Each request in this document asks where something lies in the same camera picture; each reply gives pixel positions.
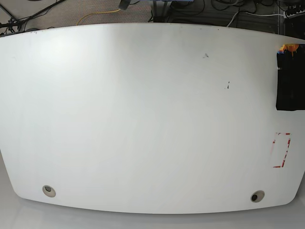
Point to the black T-shirt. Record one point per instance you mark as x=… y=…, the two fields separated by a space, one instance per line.
x=291 y=77

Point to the right table cable grommet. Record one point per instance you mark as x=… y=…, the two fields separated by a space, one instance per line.
x=257 y=196

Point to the left table cable grommet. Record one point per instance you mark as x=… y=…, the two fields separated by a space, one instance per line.
x=49 y=191

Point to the red tape rectangle marking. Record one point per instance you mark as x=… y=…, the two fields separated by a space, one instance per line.
x=280 y=147

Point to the table cable grommet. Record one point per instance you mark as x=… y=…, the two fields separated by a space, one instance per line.
x=49 y=191
x=257 y=196

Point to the white power strip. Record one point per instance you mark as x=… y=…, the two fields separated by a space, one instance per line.
x=294 y=11

